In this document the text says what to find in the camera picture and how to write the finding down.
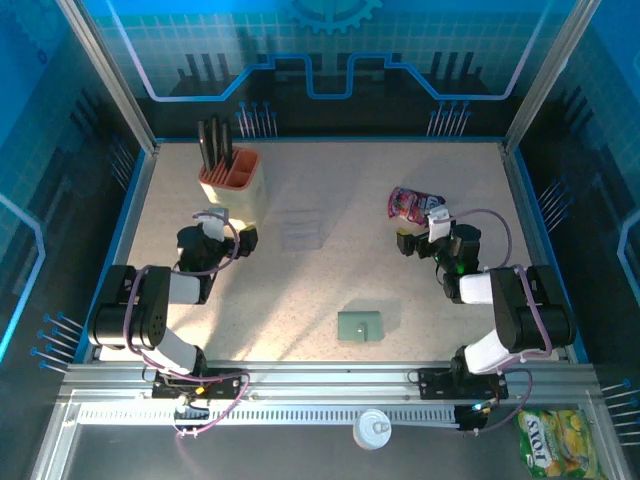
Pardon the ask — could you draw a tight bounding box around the red card packet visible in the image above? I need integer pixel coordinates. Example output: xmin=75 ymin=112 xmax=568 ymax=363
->
xmin=279 ymin=209 xmax=327 ymax=251

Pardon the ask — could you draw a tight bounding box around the green card holder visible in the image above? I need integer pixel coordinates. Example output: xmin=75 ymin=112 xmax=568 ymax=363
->
xmin=337 ymin=310 xmax=385 ymax=344

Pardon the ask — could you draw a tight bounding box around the purple candy bag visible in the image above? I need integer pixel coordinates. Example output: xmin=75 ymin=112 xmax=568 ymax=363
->
xmin=387 ymin=186 xmax=447 ymax=229

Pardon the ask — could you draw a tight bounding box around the beige orange knife block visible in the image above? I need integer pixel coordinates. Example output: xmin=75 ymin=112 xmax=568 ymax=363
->
xmin=198 ymin=147 xmax=270 ymax=227

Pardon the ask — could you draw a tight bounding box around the black electronics box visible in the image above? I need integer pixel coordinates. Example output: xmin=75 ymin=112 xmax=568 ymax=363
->
xmin=455 ymin=403 xmax=490 ymax=435

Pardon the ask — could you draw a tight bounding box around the white tin can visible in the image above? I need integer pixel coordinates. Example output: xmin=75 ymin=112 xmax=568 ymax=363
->
xmin=352 ymin=408 xmax=394 ymax=451

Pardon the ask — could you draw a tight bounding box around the yellow green candy bag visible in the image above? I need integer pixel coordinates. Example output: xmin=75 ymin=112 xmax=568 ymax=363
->
xmin=514 ymin=408 xmax=604 ymax=480

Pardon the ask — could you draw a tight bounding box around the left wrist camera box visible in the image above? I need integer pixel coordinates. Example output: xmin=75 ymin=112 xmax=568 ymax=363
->
xmin=202 ymin=208 xmax=230 ymax=242

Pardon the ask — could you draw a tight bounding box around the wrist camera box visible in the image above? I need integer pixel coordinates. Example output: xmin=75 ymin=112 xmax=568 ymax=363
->
xmin=202 ymin=208 xmax=230 ymax=242
xmin=426 ymin=204 xmax=454 ymax=244

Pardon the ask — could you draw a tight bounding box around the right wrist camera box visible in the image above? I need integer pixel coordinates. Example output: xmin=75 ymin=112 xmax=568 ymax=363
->
xmin=426 ymin=204 xmax=454 ymax=244

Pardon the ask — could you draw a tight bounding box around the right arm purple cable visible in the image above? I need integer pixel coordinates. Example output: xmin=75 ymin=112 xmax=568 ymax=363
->
xmin=432 ymin=207 xmax=554 ymax=436

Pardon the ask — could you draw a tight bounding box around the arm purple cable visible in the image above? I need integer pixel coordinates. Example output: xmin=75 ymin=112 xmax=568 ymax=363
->
xmin=432 ymin=207 xmax=554 ymax=436
xmin=124 ymin=209 xmax=251 ymax=439

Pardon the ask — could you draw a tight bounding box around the black knife handle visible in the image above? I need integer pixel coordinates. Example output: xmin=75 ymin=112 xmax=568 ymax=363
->
xmin=221 ymin=121 xmax=235 ymax=171
xmin=197 ymin=119 xmax=217 ymax=172

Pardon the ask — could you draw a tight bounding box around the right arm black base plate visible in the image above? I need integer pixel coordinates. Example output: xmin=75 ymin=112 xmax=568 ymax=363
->
xmin=417 ymin=367 xmax=510 ymax=400

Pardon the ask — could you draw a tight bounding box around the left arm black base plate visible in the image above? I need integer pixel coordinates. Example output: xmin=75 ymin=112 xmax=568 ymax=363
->
xmin=151 ymin=367 xmax=245 ymax=400

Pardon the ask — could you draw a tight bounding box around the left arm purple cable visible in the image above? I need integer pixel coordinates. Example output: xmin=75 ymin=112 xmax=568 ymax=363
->
xmin=124 ymin=209 xmax=251 ymax=439

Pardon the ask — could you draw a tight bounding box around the aluminium frame rail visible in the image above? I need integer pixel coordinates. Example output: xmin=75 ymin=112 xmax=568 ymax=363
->
xmin=59 ymin=362 xmax=601 ymax=401

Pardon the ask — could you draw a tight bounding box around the white slotted cable duct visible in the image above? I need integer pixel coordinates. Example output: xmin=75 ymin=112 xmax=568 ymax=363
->
xmin=77 ymin=404 xmax=461 ymax=427

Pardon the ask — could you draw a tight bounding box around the aluminium frame post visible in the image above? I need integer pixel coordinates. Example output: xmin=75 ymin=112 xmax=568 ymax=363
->
xmin=54 ymin=0 xmax=160 ymax=154
xmin=501 ymin=0 xmax=605 ymax=155

